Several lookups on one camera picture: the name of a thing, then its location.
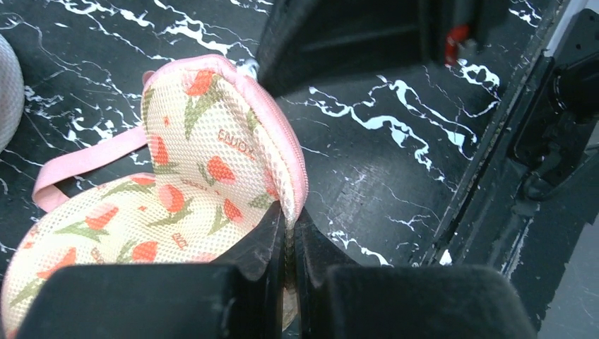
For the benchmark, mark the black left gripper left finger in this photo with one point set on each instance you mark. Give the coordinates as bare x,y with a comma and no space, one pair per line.
238,295

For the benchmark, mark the round white mesh laundry bag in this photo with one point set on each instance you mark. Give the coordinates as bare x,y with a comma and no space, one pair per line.
12,93

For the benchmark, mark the pink floral mesh laundry bag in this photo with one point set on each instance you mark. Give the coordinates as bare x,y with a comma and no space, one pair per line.
212,154

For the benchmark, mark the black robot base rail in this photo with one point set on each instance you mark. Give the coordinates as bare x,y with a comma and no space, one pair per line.
530,209

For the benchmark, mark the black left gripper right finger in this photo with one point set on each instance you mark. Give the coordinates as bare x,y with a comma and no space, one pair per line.
339,298

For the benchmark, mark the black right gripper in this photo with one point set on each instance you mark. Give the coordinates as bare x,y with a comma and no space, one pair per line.
304,42

